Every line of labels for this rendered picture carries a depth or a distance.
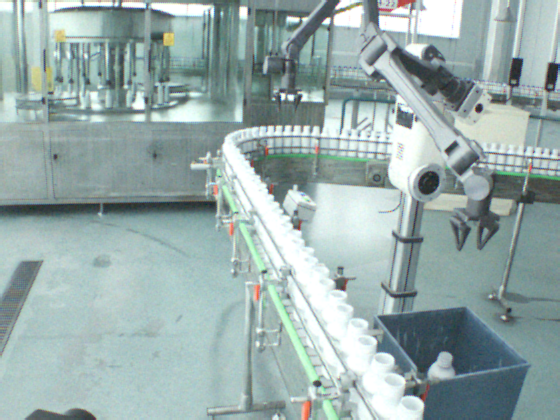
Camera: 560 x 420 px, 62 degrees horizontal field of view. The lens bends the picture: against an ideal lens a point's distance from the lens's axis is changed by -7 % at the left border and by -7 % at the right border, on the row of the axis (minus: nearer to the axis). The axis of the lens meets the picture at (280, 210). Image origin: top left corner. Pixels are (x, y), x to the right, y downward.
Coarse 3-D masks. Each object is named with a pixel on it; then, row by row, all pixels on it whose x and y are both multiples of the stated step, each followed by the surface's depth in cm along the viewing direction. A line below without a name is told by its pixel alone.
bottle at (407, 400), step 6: (408, 396) 74; (402, 402) 74; (408, 402) 75; (414, 402) 74; (420, 402) 73; (402, 408) 72; (408, 408) 75; (414, 408) 75; (420, 408) 73; (396, 414) 75; (402, 414) 72; (408, 414) 72; (414, 414) 71; (420, 414) 72
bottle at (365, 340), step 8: (360, 336) 90; (368, 336) 90; (360, 344) 88; (368, 344) 91; (360, 352) 88; (368, 352) 88; (352, 360) 90; (360, 360) 88; (368, 360) 88; (352, 368) 89; (360, 368) 88; (368, 368) 88; (360, 376) 88; (360, 384) 89; (352, 392) 90; (352, 400) 90; (352, 408) 91
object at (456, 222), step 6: (456, 216) 120; (450, 222) 120; (456, 222) 117; (462, 222) 116; (456, 228) 120; (462, 228) 115; (468, 228) 115; (456, 234) 120; (462, 234) 116; (468, 234) 116; (456, 240) 120; (462, 240) 117; (456, 246) 120; (462, 246) 118
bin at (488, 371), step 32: (384, 320) 141; (416, 320) 144; (448, 320) 147; (480, 320) 139; (384, 352) 134; (416, 352) 148; (448, 352) 151; (480, 352) 139; (512, 352) 125; (448, 384) 114; (480, 384) 117; (512, 384) 120; (448, 416) 118; (480, 416) 121; (512, 416) 125
